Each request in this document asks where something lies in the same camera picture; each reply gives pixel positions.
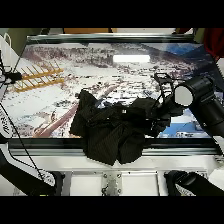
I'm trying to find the black cable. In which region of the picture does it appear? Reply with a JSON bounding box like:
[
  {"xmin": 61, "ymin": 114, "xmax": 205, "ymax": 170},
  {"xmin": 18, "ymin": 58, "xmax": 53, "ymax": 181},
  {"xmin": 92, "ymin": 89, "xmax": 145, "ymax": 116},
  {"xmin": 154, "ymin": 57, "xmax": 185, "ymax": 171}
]
[{"xmin": 0, "ymin": 101, "xmax": 46, "ymax": 183}]

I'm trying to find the black garment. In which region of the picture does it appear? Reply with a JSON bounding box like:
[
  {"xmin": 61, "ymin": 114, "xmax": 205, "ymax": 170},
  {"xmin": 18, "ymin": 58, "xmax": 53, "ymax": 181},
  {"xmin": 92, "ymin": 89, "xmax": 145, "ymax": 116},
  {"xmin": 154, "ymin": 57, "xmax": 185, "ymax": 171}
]
[{"xmin": 69, "ymin": 88, "xmax": 185, "ymax": 167}]

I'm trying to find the red garment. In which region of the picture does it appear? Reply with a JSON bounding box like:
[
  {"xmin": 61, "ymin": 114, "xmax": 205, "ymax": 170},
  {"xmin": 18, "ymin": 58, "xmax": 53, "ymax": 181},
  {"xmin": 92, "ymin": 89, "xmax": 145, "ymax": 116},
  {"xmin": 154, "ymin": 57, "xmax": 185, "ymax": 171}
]
[{"xmin": 202, "ymin": 28, "xmax": 224, "ymax": 62}]

